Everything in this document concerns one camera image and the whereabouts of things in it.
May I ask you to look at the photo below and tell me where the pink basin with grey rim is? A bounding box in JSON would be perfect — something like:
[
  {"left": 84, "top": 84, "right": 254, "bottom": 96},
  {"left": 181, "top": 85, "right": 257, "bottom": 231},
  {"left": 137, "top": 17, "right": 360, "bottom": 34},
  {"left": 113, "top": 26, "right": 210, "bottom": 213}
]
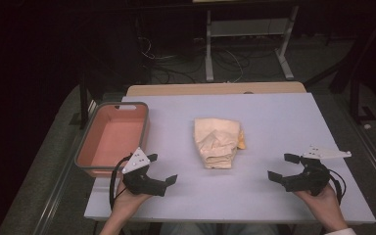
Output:
[{"left": 73, "top": 101, "right": 151, "bottom": 179}]

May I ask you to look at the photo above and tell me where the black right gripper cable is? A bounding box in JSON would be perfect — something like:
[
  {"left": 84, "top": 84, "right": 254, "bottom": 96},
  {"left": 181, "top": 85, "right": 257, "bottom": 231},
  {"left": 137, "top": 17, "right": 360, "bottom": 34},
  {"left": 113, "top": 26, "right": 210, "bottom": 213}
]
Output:
[{"left": 327, "top": 168, "right": 348, "bottom": 207}]

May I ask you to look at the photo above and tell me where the white metal stand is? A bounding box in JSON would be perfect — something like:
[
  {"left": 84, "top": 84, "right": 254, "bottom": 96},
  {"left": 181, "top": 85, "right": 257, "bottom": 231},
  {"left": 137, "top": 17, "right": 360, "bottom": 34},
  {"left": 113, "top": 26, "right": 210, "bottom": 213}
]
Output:
[{"left": 204, "top": 4, "right": 300, "bottom": 83}]

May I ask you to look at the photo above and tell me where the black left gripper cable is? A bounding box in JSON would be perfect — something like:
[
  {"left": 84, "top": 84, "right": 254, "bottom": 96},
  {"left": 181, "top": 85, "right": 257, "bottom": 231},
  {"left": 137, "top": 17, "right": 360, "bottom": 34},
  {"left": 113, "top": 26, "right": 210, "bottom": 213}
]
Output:
[{"left": 109, "top": 154, "right": 133, "bottom": 211}]

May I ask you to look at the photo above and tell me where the person's left hand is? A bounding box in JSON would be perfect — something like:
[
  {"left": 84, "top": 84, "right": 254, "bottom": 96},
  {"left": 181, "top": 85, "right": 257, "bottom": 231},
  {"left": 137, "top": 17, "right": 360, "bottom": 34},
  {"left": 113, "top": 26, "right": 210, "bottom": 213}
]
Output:
[{"left": 112, "top": 180, "right": 154, "bottom": 224}]

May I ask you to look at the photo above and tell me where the folded beige cloth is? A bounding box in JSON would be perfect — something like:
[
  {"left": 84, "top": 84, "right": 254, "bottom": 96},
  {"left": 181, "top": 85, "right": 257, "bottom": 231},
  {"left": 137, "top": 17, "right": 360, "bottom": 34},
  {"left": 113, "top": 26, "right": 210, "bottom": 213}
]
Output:
[{"left": 193, "top": 117, "right": 243, "bottom": 170}]

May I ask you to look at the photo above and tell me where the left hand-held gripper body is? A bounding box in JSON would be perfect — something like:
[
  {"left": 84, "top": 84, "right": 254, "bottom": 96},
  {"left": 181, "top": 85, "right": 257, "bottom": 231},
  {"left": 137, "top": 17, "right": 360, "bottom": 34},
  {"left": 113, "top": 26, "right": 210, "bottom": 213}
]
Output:
[{"left": 121, "top": 147, "right": 167, "bottom": 198}]

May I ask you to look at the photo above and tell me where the metal floor rail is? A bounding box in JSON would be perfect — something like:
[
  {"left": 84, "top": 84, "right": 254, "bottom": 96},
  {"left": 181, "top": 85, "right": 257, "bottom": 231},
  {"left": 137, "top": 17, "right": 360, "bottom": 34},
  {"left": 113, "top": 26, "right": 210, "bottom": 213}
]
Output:
[
  {"left": 338, "top": 107, "right": 376, "bottom": 194},
  {"left": 32, "top": 100, "right": 98, "bottom": 235}
]

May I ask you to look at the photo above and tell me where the tangle of floor cables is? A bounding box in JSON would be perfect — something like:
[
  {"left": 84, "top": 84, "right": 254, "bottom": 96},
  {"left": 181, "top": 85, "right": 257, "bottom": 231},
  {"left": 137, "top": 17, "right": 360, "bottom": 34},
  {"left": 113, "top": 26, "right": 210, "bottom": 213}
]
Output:
[{"left": 136, "top": 34, "right": 253, "bottom": 85}]

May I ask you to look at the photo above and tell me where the person's right hand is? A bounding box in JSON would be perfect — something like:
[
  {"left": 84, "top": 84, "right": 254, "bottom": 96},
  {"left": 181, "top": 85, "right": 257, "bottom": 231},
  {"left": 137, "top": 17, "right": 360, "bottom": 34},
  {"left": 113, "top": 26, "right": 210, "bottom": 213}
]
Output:
[{"left": 293, "top": 183, "right": 342, "bottom": 230}]

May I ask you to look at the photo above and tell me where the black upright post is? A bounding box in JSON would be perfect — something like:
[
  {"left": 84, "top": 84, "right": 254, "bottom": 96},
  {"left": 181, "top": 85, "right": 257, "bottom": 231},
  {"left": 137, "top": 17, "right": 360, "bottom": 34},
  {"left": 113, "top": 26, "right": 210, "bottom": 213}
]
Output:
[{"left": 77, "top": 73, "right": 91, "bottom": 130}]

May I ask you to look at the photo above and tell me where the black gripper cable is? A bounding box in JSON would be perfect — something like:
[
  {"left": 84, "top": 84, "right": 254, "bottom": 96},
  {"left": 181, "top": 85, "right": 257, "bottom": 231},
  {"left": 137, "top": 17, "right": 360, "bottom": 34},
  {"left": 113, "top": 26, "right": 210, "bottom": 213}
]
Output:
[
  {"left": 327, "top": 168, "right": 348, "bottom": 207},
  {"left": 109, "top": 154, "right": 133, "bottom": 211}
]

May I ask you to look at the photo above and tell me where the yellow cloth piece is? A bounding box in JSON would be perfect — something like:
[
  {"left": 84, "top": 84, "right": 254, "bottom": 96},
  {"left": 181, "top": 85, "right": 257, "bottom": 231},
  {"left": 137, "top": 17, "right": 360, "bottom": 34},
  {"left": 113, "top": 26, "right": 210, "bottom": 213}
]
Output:
[{"left": 237, "top": 129, "right": 247, "bottom": 151}]

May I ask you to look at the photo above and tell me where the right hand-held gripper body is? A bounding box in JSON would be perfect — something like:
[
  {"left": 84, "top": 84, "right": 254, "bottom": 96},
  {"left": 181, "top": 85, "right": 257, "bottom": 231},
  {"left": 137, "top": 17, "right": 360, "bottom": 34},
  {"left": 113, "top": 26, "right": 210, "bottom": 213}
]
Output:
[{"left": 281, "top": 144, "right": 353, "bottom": 197}]

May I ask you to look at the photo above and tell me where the black stand with angled bar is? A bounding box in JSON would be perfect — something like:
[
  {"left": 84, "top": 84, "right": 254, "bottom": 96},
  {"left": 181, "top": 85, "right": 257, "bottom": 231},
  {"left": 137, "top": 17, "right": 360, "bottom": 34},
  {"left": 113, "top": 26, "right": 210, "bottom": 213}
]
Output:
[{"left": 303, "top": 9, "right": 376, "bottom": 125}]

